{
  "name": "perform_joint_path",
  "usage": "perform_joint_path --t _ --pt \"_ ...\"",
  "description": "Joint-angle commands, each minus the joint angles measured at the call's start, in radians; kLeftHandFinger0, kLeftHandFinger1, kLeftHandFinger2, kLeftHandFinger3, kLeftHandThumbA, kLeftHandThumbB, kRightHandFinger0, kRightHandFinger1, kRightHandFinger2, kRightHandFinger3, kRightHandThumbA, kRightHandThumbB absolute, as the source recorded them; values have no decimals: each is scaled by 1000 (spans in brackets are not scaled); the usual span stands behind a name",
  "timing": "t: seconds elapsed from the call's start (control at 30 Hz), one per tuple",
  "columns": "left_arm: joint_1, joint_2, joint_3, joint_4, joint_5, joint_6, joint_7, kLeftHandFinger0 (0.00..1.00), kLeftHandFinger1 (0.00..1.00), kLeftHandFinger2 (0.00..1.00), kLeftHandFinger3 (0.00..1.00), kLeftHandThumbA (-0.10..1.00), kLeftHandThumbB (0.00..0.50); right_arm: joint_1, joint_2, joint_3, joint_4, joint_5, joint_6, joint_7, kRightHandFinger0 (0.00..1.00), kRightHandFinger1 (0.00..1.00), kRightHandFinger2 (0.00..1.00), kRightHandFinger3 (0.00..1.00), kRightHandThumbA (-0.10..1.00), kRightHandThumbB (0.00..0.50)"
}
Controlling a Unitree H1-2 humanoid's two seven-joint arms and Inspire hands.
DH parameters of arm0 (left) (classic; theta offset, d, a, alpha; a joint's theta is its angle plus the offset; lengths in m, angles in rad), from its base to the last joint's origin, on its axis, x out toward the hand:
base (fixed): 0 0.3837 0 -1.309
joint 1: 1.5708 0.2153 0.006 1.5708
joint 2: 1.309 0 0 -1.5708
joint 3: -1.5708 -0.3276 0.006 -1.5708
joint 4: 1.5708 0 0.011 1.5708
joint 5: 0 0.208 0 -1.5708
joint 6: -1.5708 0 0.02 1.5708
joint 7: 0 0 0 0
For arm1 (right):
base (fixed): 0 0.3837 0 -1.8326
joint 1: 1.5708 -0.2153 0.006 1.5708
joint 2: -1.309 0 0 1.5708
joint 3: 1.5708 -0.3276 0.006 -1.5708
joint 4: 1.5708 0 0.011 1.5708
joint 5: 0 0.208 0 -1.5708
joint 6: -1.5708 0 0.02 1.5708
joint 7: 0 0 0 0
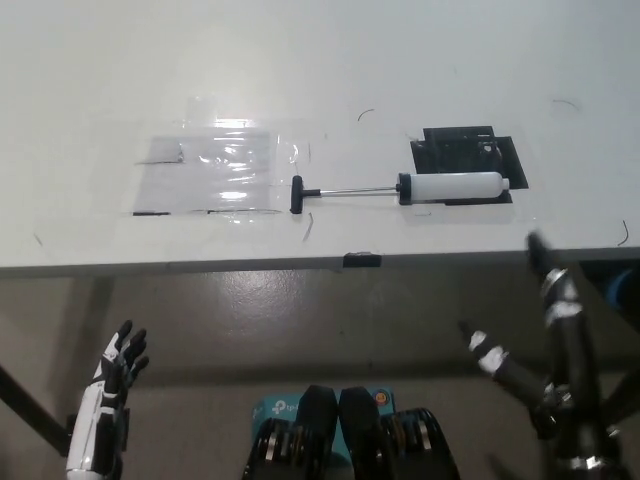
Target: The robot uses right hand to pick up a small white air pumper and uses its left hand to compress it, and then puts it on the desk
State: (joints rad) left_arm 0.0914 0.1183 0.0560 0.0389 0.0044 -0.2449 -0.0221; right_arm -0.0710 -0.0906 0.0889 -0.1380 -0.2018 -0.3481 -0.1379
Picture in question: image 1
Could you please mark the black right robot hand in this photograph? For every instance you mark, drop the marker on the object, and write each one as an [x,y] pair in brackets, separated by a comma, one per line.
[570,340]

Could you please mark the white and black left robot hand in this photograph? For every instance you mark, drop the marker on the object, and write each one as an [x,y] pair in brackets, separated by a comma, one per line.
[90,425]

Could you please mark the black diagonal table leg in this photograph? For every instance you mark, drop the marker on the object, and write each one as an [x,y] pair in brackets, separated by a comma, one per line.
[30,400]

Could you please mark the blue round object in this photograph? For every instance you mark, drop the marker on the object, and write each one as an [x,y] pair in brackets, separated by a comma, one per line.
[625,290]

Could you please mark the black table edge clip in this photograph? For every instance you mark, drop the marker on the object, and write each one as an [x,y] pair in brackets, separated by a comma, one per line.
[362,260]

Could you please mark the transparent plastic sheet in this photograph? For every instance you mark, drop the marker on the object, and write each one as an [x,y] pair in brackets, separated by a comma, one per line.
[210,175]

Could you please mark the black tape patch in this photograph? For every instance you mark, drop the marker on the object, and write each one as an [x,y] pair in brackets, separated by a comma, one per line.
[450,150]

